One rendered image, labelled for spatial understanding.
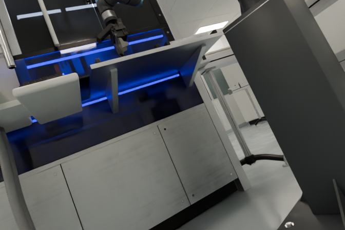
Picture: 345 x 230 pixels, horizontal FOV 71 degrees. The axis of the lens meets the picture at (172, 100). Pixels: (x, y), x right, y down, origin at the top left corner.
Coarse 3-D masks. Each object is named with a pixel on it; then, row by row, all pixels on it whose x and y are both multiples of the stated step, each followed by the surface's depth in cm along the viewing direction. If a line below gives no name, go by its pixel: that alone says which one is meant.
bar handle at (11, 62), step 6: (0, 24) 80; (0, 30) 79; (0, 36) 79; (0, 42) 79; (6, 42) 79; (6, 48) 78; (0, 54) 78; (6, 54) 78; (6, 60) 78; (12, 60) 78; (12, 66) 78
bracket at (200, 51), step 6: (198, 48) 132; (204, 48) 131; (198, 54) 134; (192, 60) 141; (198, 60) 137; (186, 66) 149; (192, 66) 144; (198, 66) 142; (180, 72) 159; (186, 72) 152; (192, 72) 146; (186, 78) 154; (192, 78) 150; (186, 84) 157; (192, 84) 156
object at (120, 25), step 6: (108, 18) 129; (114, 18) 129; (120, 18) 132; (108, 24) 132; (114, 24) 131; (120, 24) 131; (114, 30) 127; (120, 30) 129; (126, 30) 129; (120, 36) 128; (126, 36) 131; (114, 42) 130
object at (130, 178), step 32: (160, 128) 144; (192, 128) 151; (64, 160) 123; (96, 160) 128; (128, 160) 133; (160, 160) 139; (192, 160) 145; (224, 160) 152; (0, 192) 111; (32, 192) 115; (64, 192) 119; (96, 192) 124; (128, 192) 128; (160, 192) 134; (192, 192) 139; (0, 224) 108; (64, 224) 115; (96, 224) 120; (128, 224) 124
